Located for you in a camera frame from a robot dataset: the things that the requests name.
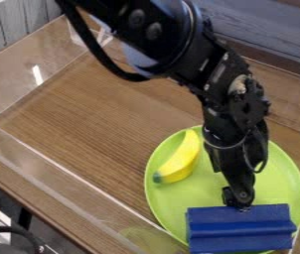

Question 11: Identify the blue ridged block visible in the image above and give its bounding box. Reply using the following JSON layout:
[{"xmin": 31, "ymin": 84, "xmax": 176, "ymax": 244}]
[{"xmin": 187, "ymin": 203, "xmax": 298, "ymax": 254}]

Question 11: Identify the yellow banana-shaped toy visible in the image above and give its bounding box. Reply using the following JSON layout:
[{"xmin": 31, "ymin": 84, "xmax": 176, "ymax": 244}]
[{"xmin": 153, "ymin": 129, "xmax": 202, "ymax": 184}]

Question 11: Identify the black cable lower left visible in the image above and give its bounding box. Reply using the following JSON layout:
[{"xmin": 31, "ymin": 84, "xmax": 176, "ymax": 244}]
[{"xmin": 0, "ymin": 224, "xmax": 45, "ymax": 254}]

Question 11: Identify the clear acrylic barrier wall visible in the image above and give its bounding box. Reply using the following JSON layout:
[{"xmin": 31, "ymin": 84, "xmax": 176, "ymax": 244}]
[{"xmin": 0, "ymin": 11, "xmax": 300, "ymax": 254}]

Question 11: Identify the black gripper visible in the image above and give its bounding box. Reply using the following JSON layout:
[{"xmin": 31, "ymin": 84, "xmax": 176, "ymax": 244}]
[{"xmin": 202, "ymin": 125, "xmax": 271, "ymax": 212}]

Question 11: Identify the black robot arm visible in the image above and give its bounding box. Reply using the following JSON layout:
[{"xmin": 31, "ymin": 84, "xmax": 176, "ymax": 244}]
[{"xmin": 57, "ymin": 0, "xmax": 271, "ymax": 209}]

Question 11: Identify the green round plate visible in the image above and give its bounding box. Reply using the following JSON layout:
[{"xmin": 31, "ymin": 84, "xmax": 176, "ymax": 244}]
[{"xmin": 144, "ymin": 126, "xmax": 300, "ymax": 254}]

